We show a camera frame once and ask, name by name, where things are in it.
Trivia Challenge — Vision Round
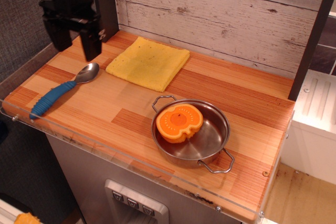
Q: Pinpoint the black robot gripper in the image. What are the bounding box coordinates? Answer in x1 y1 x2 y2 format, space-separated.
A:
39 0 106 61

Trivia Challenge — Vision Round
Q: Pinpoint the blue handled metal spoon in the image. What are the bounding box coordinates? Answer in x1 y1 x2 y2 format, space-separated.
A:
29 62 100 120

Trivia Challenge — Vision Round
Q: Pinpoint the yellow folded cloth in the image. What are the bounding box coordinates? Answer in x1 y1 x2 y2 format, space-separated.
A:
106 37 190 92

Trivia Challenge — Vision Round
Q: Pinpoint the orange toy fruit half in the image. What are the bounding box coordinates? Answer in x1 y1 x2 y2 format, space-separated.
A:
155 103 203 144

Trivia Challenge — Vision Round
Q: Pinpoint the stainless steel pot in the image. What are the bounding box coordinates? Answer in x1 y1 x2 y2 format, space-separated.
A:
151 98 235 174

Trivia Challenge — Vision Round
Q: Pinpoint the silver dispenser button panel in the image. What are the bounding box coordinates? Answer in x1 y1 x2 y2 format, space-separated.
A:
104 179 170 223

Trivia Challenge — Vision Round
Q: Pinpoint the yellow object at bottom left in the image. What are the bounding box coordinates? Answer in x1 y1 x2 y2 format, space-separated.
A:
14 212 41 224

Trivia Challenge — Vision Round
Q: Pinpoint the white toy sink unit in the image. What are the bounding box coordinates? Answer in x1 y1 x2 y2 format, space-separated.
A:
281 70 335 184

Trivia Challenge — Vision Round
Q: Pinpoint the dark left shelf post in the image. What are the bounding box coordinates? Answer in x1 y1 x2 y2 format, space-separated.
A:
94 0 119 42

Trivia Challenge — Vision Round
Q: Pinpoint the dark shelf post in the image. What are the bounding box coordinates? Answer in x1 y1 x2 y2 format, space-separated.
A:
94 0 119 42
288 0 334 101

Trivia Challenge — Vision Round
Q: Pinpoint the dark right shelf post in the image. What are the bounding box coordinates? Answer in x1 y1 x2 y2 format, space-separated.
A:
288 0 334 101

